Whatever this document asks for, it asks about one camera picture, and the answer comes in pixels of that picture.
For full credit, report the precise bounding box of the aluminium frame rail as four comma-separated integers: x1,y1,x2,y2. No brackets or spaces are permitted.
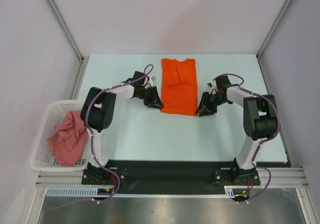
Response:
35,167,308,188

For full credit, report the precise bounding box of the left aluminium frame post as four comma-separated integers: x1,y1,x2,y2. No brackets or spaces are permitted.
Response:
45,0,89,99

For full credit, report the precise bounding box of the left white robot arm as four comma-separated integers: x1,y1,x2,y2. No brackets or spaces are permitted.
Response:
80,71,164,184

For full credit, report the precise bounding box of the white cable duct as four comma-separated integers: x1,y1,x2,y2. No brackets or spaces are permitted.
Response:
46,185,252,198

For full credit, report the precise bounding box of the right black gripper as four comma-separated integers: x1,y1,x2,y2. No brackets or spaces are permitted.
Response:
195,91,228,117

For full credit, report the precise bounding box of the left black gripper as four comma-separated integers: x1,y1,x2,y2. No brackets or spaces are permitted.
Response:
136,86,164,109

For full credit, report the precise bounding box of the purple cable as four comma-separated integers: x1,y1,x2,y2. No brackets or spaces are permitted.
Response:
213,73,281,204
48,63,154,211

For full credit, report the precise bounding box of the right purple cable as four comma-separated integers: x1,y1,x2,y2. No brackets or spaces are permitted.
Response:
213,73,281,204

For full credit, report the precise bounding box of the white plastic basket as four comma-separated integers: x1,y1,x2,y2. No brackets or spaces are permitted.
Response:
29,100,91,172

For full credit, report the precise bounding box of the right aluminium frame post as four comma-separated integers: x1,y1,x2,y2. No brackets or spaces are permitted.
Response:
256,0,294,61

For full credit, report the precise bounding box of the aluminium frame post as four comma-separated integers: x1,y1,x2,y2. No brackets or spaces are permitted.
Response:
256,0,294,61
45,0,89,99

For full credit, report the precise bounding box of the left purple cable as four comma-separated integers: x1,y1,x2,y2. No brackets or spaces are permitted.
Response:
48,63,154,211

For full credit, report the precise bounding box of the pink t shirt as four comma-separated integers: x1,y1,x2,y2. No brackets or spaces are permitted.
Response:
47,110,89,167

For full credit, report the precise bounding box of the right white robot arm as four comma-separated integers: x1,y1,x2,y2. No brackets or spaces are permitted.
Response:
195,74,281,186

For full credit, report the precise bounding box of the orange t shirt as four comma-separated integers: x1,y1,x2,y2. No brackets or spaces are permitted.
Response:
161,59,198,116

